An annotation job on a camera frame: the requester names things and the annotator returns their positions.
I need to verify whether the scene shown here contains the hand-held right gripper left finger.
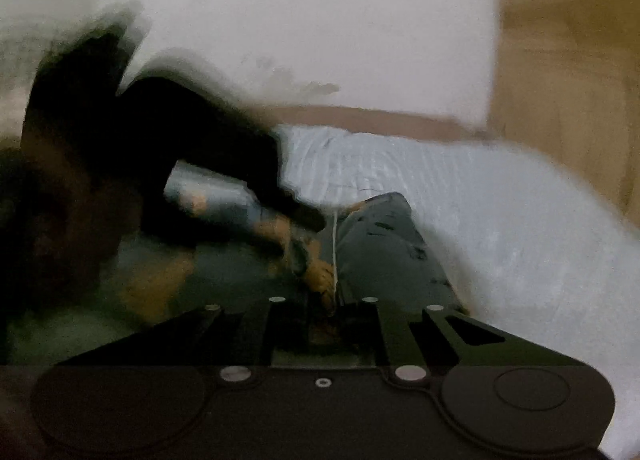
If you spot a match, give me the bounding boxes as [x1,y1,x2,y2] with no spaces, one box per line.
[59,297,321,385]

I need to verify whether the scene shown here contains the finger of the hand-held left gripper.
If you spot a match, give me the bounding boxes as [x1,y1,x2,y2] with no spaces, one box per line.
[247,175,327,235]

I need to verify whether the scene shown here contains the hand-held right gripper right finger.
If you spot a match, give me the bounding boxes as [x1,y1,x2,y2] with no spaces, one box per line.
[341,296,587,385]

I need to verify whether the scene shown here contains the blue car-print pants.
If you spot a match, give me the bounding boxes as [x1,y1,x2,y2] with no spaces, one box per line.
[112,165,473,343]

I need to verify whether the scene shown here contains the plywood panel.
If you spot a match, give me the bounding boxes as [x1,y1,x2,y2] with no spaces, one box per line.
[487,0,640,223]

